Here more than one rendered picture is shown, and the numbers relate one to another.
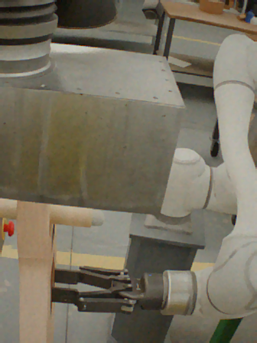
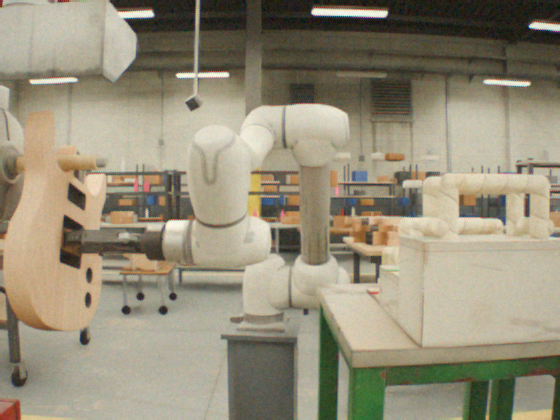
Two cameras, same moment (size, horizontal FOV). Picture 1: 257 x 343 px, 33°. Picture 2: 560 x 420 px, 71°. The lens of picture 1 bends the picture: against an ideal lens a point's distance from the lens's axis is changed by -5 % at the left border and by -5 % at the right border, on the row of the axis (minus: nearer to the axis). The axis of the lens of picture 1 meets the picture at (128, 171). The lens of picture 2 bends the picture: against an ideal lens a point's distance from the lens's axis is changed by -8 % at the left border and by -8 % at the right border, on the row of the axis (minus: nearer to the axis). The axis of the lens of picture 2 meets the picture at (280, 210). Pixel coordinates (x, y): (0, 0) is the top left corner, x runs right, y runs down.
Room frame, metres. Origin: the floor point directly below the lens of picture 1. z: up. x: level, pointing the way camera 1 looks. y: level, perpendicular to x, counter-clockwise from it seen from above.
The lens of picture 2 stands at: (-0.23, -0.44, 1.16)
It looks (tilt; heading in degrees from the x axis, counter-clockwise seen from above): 1 degrees down; 7
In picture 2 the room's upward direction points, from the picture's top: straight up
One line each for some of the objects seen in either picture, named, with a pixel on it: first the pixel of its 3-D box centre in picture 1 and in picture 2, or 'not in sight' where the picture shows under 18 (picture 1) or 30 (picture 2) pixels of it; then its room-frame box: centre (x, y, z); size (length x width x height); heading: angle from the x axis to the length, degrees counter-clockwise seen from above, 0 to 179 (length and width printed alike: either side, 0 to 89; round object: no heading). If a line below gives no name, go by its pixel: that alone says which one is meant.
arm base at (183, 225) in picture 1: (165, 210); (258, 318); (1.37, -0.16, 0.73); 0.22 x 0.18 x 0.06; 90
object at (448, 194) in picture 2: not in sight; (448, 211); (0.49, -0.63, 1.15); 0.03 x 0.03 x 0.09
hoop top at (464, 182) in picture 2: not in sight; (495, 183); (0.50, -0.71, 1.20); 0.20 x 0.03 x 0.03; 97
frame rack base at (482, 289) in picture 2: not in sight; (481, 285); (0.54, -0.71, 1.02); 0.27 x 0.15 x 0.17; 98
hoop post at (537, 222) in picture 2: not in sight; (539, 211); (0.51, -0.80, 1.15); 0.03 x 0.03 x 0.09
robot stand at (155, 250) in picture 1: (151, 280); (264, 409); (1.37, -0.18, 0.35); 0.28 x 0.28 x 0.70; 0
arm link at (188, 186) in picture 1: (181, 180); (266, 282); (1.37, -0.19, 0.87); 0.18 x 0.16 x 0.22; 91
